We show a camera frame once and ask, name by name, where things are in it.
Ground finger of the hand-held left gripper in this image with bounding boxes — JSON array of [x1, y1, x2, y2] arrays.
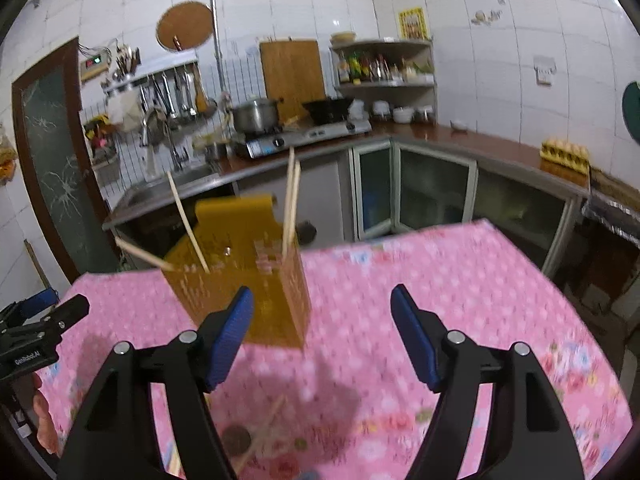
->
[[0, 287, 57, 322], [7, 294, 91, 343]]

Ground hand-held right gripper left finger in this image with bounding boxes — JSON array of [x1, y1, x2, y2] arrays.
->
[[57, 286, 255, 480]]

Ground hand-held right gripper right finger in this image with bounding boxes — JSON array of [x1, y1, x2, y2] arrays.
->
[[390, 284, 586, 480]]

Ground yellow slotted utensil holder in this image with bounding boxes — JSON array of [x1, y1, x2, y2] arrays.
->
[[161, 194, 312, 350]]

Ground pile of wooden chopsticks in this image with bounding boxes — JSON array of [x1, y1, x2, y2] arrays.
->
[[165, 395, 288, 480]]

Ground light wooden chopstick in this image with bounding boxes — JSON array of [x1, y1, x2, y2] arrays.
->
[[286, 161, 301, 257], [115, 237, 175, 270], [281, 147, 296, 257], [167, 172, 211, 275]]

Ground row of hanging kitchen utensils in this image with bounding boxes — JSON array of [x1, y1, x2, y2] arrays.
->
[[137, 67, 221, 148]]

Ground person's left hand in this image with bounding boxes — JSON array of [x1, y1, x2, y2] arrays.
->
[[32, 377, 65, 456]]

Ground pink floral tablecloth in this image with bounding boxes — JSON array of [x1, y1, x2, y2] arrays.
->
[[30, 217, 633, 480]]

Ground brown framed glass door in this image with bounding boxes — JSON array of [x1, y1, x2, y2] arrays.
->
[[11, 36, 121, 281]]

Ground hanging orange plastic bags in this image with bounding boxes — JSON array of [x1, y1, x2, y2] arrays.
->
[[0, 127, 18, 186]]

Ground steel sink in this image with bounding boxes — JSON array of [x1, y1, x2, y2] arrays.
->
[[117, 162, 221, 211]]

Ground steel faucet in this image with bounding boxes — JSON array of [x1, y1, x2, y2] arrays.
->
[[167, 125, 184, 171]]

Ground hanging white cloth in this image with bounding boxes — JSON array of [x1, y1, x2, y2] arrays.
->
[[107, 92, 143, 133]]

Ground kitchen counter with cabinets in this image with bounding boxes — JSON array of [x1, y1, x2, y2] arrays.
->
[[102, 122, 593, 281]]

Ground steel gas stove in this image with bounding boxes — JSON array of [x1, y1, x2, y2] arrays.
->
[[235, 119, 373, 159]]

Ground steel cooking pot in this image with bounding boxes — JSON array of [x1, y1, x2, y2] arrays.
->
[[231, 98, 283, 133]]

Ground trash bin with plastic bag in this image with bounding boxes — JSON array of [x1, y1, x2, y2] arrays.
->
[[580, 195, 640, 311]]

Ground tray of eggs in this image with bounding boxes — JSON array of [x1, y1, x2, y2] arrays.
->
[[540, 137, 591, 173]]

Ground beige electric box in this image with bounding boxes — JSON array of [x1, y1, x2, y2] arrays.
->
[[80, 52, 111, 82]]

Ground black wok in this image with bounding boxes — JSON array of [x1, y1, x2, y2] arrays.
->
[[301, 97, 353, 123]]

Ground cutlery cup with knives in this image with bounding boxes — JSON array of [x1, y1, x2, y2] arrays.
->
[[114, 45, 142, 81]]

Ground wooden cutting board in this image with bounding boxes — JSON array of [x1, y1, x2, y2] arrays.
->
[[259, 39, 328, 121]]

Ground row of condiment bottles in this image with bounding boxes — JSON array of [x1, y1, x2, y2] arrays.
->
[[337, 50, 433, 85]]

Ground round green hanging board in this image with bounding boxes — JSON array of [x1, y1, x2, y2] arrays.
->
[[621, 80, 640, 143]]

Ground wooden-handled broom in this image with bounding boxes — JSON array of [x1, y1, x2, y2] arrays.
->
[[24, 240, 43, 286]]

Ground wire basket with colourful items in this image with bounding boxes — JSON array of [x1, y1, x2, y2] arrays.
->
[[85, 115, 121, 181]]

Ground steel wall rack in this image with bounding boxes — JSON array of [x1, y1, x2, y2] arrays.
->
[[102, 60, 201, 93]]

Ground corner wall shelf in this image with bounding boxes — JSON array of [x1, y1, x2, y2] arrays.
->
[[330, 37, 437, 103]]

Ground grey wall pipe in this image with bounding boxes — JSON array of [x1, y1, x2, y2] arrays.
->
[[209, 0, 224, 103]]

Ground yellow wall poster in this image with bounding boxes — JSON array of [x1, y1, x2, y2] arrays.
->
[[397, 7, 430, 41]]

